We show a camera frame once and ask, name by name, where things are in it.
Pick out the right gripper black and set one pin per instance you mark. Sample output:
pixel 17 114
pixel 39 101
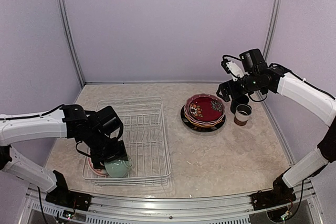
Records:
pixel 224 87

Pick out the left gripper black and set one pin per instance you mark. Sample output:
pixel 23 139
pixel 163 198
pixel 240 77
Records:
pixel 118 150

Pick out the dark green mug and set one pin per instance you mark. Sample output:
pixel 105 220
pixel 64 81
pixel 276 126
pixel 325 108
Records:
pixel 235 102

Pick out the light green ceramic bowl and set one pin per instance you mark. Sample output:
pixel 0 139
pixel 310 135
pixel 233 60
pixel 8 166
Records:
pixel 118 168

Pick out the dark pink dotted plate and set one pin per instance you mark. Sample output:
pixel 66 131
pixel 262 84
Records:
pixel 187 103

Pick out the red patterned white bowl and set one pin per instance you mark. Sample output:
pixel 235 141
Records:
pixel 99 171

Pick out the brown cup white base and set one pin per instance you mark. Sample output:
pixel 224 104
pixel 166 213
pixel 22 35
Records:
pixel 242 114

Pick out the yellow polka dot plate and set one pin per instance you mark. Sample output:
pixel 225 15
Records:
pixel 204 128

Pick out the light pink plate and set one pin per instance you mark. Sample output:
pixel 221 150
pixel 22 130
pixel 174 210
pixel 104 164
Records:
pixel 202 125

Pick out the black striped rim plate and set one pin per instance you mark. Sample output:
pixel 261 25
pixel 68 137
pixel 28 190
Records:
pixel 182 115

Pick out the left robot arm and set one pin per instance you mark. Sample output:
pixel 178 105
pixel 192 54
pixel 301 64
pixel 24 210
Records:
pixel 99 130

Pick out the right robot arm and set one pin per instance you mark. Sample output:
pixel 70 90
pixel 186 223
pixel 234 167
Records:
pixel 256 75

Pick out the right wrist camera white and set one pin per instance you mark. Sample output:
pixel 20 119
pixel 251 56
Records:
pixel 233 69

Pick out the white wire dish rack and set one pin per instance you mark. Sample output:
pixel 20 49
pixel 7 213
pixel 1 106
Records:
pixel 145 140

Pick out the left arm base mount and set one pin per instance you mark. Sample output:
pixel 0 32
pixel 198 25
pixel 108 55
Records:
pixel 70 199

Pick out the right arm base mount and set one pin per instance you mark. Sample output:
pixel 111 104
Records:
pixel 268 199

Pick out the right aluminium corner post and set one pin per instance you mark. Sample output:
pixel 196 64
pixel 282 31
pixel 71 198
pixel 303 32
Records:
pixel 271 28

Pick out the aluminium corner post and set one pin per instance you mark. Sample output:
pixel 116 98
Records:
pixel 271 28
pixel 70 42

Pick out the aluminium front rail frame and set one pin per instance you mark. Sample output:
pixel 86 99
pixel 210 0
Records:
pixel 237 208

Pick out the left aluminium corner post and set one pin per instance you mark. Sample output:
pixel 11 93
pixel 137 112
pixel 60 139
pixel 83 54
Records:
pixel 70 42

